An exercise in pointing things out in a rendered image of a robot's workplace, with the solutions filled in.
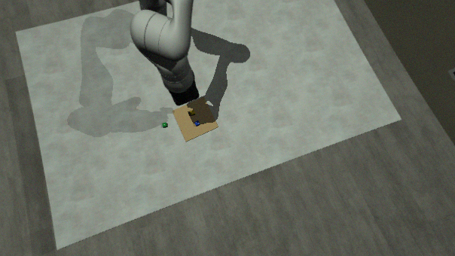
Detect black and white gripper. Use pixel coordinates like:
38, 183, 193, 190
162, 67, 199, 105

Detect tan square mat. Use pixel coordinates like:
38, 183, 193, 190
173, 97, 218, 142

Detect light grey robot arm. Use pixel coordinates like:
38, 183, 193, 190
130, 0, 194, 82

